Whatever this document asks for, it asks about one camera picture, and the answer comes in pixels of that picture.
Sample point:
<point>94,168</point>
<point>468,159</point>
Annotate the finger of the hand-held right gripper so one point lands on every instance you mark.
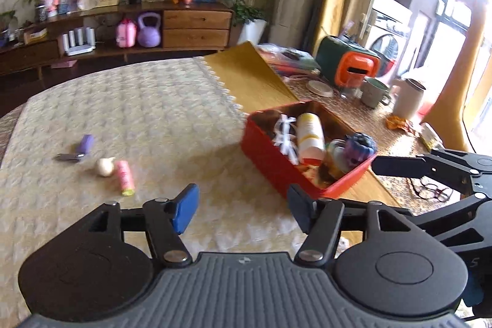
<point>461,220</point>
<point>396,166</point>

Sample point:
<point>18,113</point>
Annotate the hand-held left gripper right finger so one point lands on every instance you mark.
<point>299,207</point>

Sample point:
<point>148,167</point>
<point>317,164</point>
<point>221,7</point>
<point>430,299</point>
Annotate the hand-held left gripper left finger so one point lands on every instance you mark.
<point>186,209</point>

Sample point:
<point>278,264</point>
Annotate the red storage box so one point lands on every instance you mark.
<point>269,162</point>

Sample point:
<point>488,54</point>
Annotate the white yellow bottle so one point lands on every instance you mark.
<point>310,137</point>

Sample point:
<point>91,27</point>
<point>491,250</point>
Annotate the person's right hand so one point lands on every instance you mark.
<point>474,291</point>

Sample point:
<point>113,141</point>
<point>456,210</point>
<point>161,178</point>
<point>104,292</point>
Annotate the black eyeglasses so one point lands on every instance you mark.
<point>430,191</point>

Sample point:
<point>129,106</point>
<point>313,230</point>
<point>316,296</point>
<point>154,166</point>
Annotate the orange snack wrapper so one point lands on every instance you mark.
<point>398,123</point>

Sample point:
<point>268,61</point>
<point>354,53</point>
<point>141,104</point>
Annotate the white packet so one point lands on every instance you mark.
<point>429,136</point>

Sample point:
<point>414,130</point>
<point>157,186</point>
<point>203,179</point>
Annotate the white tumbler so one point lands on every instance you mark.
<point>409,101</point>

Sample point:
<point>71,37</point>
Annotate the pink tube toy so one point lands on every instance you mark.
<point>125,176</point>

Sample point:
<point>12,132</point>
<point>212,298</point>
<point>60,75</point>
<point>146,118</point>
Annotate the green mug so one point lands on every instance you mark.
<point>372,93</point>

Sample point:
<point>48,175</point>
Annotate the cream garlic toy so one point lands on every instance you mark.
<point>104,166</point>

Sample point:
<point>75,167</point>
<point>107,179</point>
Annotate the cream quilted tablecloth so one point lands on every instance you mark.
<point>153,113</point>

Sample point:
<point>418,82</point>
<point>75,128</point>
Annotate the round white lid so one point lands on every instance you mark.
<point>319,88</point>

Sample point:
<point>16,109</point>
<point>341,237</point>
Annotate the yellow chair back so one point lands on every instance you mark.
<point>467,82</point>

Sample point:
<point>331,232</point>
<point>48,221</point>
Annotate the purple stick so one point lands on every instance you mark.
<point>85,144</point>

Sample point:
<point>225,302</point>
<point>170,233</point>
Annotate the washing machine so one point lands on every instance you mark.
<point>390,43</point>

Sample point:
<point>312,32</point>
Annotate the green orange appliance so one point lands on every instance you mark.
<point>330,57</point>

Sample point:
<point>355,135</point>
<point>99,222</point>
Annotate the silver nail clipper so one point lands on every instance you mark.
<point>69,157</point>

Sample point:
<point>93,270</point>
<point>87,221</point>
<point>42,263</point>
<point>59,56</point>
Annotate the purple kettlebell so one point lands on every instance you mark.
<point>148,34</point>

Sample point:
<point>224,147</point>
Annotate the wooden TV cabinet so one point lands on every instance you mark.
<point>196,28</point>

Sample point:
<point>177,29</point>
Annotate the white plant pot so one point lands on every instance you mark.
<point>251,31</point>

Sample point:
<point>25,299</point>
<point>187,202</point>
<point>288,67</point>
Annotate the pink bottle on shelf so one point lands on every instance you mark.
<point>126,34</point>

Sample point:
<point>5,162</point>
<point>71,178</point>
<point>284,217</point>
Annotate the pink book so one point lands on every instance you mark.
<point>64,64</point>

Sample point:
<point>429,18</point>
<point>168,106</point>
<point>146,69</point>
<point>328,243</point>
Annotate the white router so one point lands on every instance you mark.
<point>78,41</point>

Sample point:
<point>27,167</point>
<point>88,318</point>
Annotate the small wooden box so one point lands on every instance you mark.
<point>35,36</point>

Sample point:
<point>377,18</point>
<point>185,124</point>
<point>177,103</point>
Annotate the potted plant in vase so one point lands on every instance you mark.
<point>40,13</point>

